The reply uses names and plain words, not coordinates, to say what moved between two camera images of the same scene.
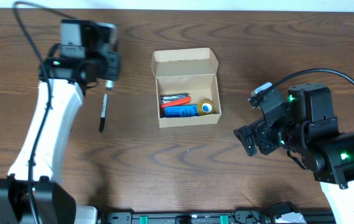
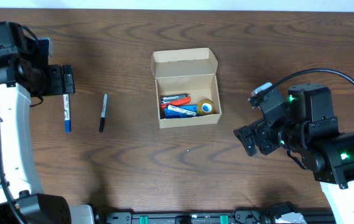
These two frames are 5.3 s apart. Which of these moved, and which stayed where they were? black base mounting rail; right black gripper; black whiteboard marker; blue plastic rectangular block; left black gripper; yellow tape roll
Moved: black whiteboard marker; left black gripper
Stayed: black base mounting rail; blue plastic rectangular block; right black gripper; yellow tape roll
